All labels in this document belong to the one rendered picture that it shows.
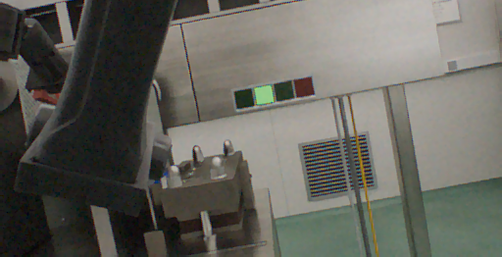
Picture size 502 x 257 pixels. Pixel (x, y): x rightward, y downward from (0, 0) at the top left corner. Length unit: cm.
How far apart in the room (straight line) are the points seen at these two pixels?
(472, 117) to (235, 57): 304
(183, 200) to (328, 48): 63
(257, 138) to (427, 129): 149
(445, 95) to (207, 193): 320
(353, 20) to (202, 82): 48
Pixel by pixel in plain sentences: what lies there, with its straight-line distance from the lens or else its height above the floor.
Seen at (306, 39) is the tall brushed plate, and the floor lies 132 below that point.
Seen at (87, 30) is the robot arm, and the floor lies 125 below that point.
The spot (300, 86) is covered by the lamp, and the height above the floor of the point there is 119.
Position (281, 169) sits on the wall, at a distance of 362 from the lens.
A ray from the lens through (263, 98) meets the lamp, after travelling 121.
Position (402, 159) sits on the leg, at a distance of 148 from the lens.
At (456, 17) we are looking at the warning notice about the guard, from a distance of 396.
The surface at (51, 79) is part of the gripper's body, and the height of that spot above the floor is 129.
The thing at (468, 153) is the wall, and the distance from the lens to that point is 403.
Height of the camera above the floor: 120
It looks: 3 degrees down
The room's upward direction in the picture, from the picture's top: 11 degrees counter-clockwise
